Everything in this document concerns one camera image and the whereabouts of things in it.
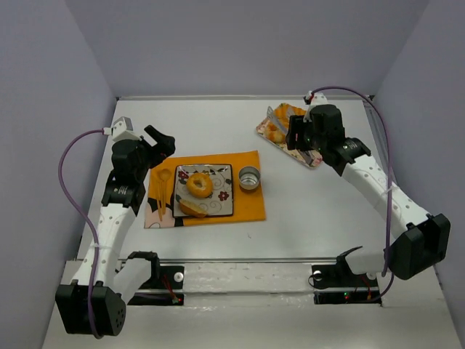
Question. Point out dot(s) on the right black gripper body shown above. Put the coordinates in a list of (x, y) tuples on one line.
[(296, 131)]

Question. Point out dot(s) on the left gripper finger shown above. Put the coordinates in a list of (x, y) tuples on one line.
[(167, 144), (155, 134)]

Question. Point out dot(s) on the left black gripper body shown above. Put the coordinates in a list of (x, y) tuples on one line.
[(153, 148)]

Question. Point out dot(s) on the metal tongs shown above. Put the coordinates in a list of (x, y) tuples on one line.
[(278, 121)]

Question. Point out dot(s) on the orange bagel bread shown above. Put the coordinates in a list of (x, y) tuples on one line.
[(200, 185)]

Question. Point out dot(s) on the twisted knot bread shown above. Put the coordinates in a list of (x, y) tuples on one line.
[(273, 134)]

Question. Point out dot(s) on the brown bread slice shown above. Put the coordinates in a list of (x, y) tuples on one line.
[(191, 209)]

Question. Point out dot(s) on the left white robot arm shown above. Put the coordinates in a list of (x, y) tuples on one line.
[(94, 301)]

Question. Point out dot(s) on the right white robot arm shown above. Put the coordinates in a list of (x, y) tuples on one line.
[(417, 239)]

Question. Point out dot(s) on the striped croissant bread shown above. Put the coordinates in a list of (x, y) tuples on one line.
[(284, 111)]

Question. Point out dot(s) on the floral rectangular tray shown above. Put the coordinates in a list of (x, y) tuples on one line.
[(265, 127)]

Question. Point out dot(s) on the square floral ceramic plate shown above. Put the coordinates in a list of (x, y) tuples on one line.
[(219, 203)]

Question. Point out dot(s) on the small metal cup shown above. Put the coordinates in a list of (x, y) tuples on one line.
[(249, 178)]

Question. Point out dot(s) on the orange cloth placemat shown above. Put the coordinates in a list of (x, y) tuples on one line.
[(248, 206)]

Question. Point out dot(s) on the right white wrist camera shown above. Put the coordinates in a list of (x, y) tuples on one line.
[(312, 101)]

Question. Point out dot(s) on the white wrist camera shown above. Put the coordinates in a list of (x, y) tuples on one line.
[(312, 101), (121, 129)]

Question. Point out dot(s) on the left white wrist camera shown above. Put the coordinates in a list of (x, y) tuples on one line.
[(121, 129)]

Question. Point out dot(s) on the metal table rail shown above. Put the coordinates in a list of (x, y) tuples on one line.
[(311, 260)]

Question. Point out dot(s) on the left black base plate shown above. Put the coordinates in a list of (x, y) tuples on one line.
[(165, 290)]

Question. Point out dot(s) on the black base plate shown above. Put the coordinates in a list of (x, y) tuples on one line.
[(165, 290), (334, 286)]

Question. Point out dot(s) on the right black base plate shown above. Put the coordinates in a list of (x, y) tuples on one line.
[(334, 286)]

